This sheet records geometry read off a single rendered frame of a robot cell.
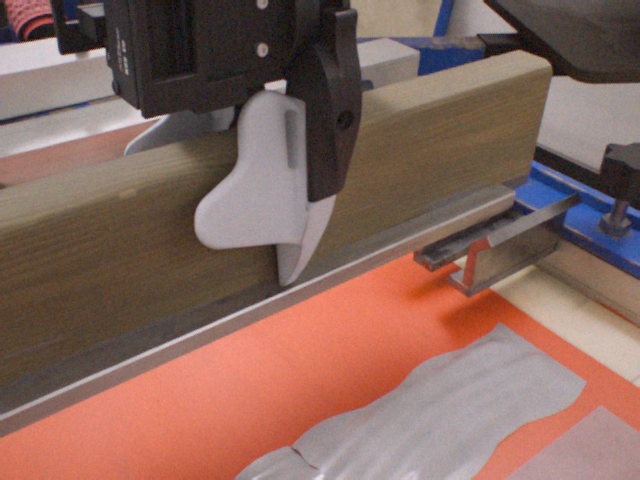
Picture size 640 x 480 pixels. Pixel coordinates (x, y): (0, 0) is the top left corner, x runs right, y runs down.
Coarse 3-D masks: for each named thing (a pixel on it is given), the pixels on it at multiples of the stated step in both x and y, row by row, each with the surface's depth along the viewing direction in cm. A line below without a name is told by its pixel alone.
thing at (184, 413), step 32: (192, 352) 45; (128, 384) 43; (160, 384) 43; (192, 384) 43; (224, 384) 43; (64, 416) 41; (96, 416) 41; (128, 416) 41; (160, 416) 41; (192, 416) 41; (224, 416) 41; (256, 416) 41; (0, 448) 39; (32, 448) 39; (64, 448) 39; (96, 448) 39; (128, 448) 39; (160, 448) 39; (192, 448) 39; (224, 448) 39; (256, 448) 39
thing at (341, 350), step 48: (336, 288) 51; (384, 288) 52; (432, 288) 52; (240, 336) 47; (288, 336) 47; (336, 336) 47; (384, 336) 47; (432, 336) 47; (480, 336) 48; (528, 336) 48; (240, 384) 43; (288, 384) 43; (336, 384) 43; (384, 384) 44; (624, 384) 45; (288, 432) 40; (528, 432) 41; (576, 432) 41; (624, 432) 41
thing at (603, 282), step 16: (560, 240) 52; (560, 256) 52; (576, 256) 51; (592, 256) 50; (544, 272) 54; (560, 272) 53; (576, 272) 52; (592, 272) 51; (608, 272) 50; (624, 272) 49; (576, 288) 52; (592, 288) 51; (608, 288) 50; (624, 288) 49; (608, 304) 50; (624, 304) 49
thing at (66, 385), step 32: (480, 192) 39; (512, 192) 40; (416, 224) 36; (448, 224) 37; (352, 256) 34; (384, 256) 35; (256, 288) 31; (288, 288) 31; (320, 288) 33; (192, 320) 29; (224, 320) 29; (256, 320) 31; (96, 352) 28; (128, 352) 28; (160, 352) 28; (32, 384) 26; (64, 384) 26; (96, 384) 27; (0, 416) 25; (32, 416) 25
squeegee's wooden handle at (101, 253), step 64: (512, 64) 38; (384, 128) 32; (448, 128) 35; (512, 128) 39; (0, 192) 25; (64, 192) 25; (128, 192) 25; (192, 192) 27; (384, 192) 34; (448, 192) 38; (0, 256) 23; (64, 256) 25; (128, 256) 26; (192, 256) 28; (256, 256) 31; (320, 256) 34; (0, 320) 24; (64, 320) 26; (128, 320) 28; (0, 384) 26
